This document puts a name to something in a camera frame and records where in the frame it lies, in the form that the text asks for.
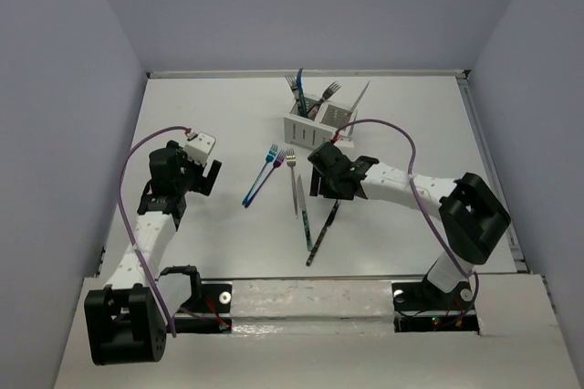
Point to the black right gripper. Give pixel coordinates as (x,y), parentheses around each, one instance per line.
(324,188)

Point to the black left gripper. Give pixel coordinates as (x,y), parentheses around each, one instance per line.
(201,183)

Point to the silver knife black speckled handle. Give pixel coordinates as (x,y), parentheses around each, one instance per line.
(328,223)

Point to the silver knife teal marbled handle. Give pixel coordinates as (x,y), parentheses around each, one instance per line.
(301,200)

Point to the silver knife pink handle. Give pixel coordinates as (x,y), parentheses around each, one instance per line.
(354,106)

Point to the silver fork black riveted handle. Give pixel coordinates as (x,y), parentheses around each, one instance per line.
(327,93)

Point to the silver fork teal marbled handle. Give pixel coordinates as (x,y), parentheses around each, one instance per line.
(292,83)

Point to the all blue fork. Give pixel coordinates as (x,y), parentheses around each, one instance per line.
(302,108)

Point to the silver fork pink handle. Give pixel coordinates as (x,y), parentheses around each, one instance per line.
(313,112)

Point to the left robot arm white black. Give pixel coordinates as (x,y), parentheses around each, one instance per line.
(129,318)

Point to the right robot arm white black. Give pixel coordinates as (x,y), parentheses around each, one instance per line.
(473,219)

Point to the plain silver fork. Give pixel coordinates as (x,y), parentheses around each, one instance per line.
(291,164)

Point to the purple iridescent fork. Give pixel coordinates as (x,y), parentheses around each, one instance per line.
(280,157)

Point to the white perforated utensil caddy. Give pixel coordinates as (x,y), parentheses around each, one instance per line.
(310,133)

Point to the blue iridescent fork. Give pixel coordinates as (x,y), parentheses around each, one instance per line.
(270,157)

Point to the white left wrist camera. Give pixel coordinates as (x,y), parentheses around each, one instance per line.
(199,146)

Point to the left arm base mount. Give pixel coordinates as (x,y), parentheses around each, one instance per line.
(209,314)

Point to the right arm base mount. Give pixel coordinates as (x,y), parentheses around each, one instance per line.
(421,307)

